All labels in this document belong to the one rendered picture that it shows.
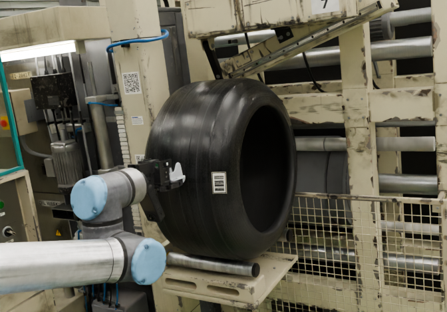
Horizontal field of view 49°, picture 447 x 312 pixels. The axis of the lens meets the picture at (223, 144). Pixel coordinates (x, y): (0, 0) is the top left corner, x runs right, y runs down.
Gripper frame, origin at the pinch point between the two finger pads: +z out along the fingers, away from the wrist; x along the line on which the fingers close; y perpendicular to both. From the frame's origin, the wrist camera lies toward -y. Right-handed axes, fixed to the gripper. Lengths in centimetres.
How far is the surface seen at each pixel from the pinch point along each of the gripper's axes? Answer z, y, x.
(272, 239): 31.4, -25.2, -12.5
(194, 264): 18.6, -32.2, 10.4
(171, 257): 18.9, -30.9, 20.1
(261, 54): 58, 38, 1
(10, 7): 571, 240, 821
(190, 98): 13.3, 22.6, 4.0
